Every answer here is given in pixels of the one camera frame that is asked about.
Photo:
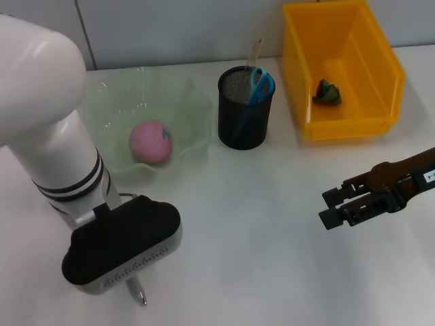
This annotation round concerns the grey ballpoint pen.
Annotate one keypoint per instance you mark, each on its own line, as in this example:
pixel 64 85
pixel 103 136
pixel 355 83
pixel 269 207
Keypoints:
pixel 137 290

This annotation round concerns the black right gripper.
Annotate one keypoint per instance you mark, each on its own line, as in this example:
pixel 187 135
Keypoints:
pixel 408 173

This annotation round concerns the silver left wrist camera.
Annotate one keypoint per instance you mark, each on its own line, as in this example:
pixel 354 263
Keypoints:
pixel 119 244

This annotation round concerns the yellow plastic bin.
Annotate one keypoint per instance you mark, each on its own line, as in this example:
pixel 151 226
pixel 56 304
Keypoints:
pixel 343 130

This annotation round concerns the pink toy peach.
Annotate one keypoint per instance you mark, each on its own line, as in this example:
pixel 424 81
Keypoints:
pixel 151 142

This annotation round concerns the green plastic wrapper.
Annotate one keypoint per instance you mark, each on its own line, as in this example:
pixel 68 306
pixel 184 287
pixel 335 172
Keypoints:
pixel 326 93

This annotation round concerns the clear plastic ruler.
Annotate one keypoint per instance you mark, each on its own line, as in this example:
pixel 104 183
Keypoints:
pixel 255 54

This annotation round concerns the blue capped scissors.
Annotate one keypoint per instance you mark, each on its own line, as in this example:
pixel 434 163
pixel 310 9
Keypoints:
pixel 260 85

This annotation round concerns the black mesh pen holder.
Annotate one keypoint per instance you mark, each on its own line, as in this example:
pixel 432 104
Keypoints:
pixel 244 136

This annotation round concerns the green translucent glass fruit plate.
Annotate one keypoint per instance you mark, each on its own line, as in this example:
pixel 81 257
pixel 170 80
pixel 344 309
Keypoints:
pixel 190 112

